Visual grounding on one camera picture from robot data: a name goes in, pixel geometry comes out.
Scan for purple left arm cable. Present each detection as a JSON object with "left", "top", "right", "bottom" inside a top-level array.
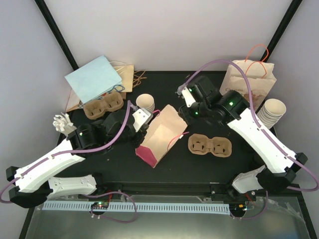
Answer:
[{"left": 0, "top": 100, "right": 139, "bottom": 223}]

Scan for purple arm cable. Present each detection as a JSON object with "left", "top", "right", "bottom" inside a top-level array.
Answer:
[
  {"left": 0, "top": 100, "right": 139, "bottom": 223},
  {"left": 184, "top": 59, "right": 319, "bottom": 221}
]

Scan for black lid stacks right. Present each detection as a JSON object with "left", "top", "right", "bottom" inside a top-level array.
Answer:
[{"left": 250, "top": 152, "right": 265, "bottom": 168}]

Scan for brown pulp cup carrier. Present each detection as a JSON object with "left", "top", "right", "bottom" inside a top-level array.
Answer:
[{"left": 188, "top": 133, "right": 232, "bottom": 158}]

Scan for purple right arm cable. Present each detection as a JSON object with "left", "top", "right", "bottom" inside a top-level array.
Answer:
[{"left": 184, "top": 59, "right": 319, "bottom": 221}]

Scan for brown kraft paper bag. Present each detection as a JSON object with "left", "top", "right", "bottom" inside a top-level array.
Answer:
[{"left": 110, "top": 61, "right": 147, "bottom": 99}]

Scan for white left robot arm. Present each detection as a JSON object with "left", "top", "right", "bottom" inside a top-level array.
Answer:
[{"left": 6, "top": 109, "right": 153, "bottom": 208}]

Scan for small stack paper cups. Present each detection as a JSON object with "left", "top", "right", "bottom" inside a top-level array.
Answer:
[{"left": 136, "top": 94, "right": 155, "bottom": 112}]

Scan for light blue slotted cable duct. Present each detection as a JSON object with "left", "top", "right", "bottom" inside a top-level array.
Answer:
[{"left": 42, "top": 201, "right": 230, "bottom": 215}]

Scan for tall stack paper cups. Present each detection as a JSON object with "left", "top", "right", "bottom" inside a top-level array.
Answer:
[{"left": 257, "top": 99, "right": 287, "bottom": 129}]

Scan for stacked pulp cup carriers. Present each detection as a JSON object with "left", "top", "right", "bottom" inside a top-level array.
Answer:
[{"left": 83, "top": 92, "right": 124, "bottom": 120}]

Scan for light blue paper bag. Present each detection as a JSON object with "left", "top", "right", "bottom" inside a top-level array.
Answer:
[{"left": 65, "top": 55, "right": 122, "bottom": 104}]

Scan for cream paper bag pink sides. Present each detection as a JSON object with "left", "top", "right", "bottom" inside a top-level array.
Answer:
[{"left": 136, "top": 105, "right": 187, "bottom": 168}]

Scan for patterned flat paper bag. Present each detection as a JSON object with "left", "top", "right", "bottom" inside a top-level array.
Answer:
[{"left": 65, "top": 89, "right": 84, "bottom": 113}]

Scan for Cream Bear printed paper bag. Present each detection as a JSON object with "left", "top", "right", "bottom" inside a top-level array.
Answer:
[{"left": 220, "top": 58, "right": 277, "bottom": 111}]

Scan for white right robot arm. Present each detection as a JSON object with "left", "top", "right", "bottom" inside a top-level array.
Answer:
[{"left": 177, "top": 76, "right": 307, "bottom": 201}]

